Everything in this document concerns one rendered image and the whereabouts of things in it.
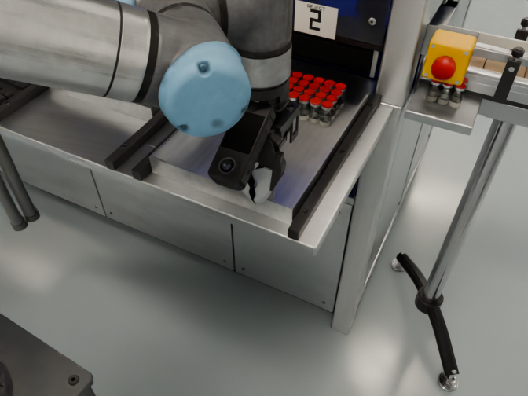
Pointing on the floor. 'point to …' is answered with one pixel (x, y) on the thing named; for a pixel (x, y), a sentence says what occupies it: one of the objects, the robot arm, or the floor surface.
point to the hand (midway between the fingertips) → (254, 200)
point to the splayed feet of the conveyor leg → (447, 383)
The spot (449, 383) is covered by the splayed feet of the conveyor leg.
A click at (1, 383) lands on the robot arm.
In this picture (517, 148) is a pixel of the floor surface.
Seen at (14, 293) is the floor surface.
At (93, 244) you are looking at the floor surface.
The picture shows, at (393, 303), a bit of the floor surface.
